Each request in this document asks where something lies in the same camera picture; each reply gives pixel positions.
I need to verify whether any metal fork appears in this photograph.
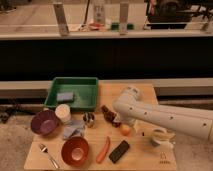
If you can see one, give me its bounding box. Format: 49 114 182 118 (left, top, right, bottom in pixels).
39 144 60 170

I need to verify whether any dark grape bunch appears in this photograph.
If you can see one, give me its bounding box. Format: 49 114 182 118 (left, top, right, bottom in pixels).
101 105 121 127

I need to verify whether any green plastic tray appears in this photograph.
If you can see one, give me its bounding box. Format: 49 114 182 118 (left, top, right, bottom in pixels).
44 77 98 111

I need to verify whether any blue sponge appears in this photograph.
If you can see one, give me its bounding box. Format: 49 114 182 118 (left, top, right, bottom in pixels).
57 92 74 102

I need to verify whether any small metal can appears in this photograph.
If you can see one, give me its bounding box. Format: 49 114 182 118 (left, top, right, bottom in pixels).
83 112 95 128

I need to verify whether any red yellow apple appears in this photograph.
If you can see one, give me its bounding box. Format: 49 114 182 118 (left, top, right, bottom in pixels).
120 124 131 136

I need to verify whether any red bowl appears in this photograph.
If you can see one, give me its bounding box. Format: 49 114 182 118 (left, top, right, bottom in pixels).
61 137 89 167

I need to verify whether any white cup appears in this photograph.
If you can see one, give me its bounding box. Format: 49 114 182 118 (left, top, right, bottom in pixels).
55 104 71 123

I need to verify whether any wooden board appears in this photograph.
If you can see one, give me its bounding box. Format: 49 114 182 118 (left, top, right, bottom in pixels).
24 82 177 171

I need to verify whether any purple bowl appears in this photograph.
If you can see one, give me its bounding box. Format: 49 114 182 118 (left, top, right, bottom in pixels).
31 110 60 135

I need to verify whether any black rectangular block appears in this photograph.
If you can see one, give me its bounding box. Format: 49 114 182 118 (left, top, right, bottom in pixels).
109 140 130 163

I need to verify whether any blue grey cloth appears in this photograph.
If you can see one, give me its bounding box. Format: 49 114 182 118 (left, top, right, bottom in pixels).
63 120 85 140

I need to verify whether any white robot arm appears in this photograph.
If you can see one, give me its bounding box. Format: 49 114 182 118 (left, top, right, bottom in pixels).
113 86 213 142

